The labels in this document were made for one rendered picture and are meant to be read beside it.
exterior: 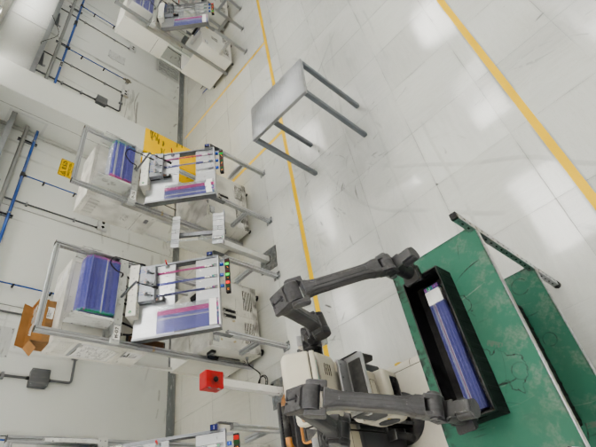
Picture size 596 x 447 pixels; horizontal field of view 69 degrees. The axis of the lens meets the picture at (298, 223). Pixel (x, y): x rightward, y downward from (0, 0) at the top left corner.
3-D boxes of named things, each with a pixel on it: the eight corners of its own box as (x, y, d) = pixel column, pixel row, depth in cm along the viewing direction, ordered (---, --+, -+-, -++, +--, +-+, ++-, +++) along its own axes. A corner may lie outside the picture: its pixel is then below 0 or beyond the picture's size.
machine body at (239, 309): (259, 291, 446) (207, 274, 410) (266, 356, 403) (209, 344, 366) (223, 317, 480) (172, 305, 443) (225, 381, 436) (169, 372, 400)
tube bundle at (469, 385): (427, 292, 188) (423, 289, 186) (441, 284, 184) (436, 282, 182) (474, 413, 157) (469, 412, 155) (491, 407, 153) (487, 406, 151)
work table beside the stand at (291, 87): (367, 135, 404) (304, 90, 357) (315, 176, 443) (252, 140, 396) (358, 104, 430) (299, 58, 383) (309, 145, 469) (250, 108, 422)
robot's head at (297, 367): (289, 416, 178) (285, 405, 166) (283, 366, 191) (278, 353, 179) (324, 410, 178) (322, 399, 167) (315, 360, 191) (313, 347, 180)
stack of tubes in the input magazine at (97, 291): (121, 262, 369) (89, 252, 353) (113, 316, 338) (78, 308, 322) (114, 269, 376) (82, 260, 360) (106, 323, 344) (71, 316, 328)
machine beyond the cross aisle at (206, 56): (245, 24, 743) (139, -56, 630) (248, 49, 692) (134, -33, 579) (200, 81, 813) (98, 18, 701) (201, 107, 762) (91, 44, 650)
